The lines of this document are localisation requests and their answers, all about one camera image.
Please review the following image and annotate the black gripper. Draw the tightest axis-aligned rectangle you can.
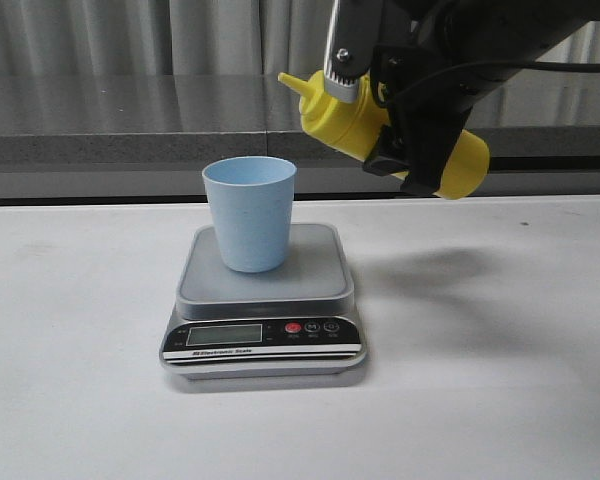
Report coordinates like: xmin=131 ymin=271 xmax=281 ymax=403
xmin=323 ymin=0 xmax=525 ymax=197

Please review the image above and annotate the yellow squeeze bottle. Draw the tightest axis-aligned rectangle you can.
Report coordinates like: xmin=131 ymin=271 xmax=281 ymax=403
xmin=278 ymin=71 xmax=490 ymax=193

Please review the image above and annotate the light blue plastic cup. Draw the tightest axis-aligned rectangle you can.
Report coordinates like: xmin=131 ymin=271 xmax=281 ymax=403
xmin=202 ymin=156 xmax=297 ymax=273

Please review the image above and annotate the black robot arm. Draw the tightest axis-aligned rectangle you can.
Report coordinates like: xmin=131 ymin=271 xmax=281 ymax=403
xmin=323 ymin=1 xmax=600 ymax=199

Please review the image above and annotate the digital kitchen scale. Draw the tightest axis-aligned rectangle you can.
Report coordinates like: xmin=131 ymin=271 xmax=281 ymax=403
xmin=159 ymin=223 xmax=368 ymax=380

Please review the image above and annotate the grey curtain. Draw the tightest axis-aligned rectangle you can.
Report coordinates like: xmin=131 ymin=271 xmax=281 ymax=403
xmin=0 ymin=0 xmax=600 ymax=78

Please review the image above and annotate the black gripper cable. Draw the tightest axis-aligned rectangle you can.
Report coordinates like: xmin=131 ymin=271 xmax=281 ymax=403
xmin=379 ymin=57 xmax=600 ymax=109

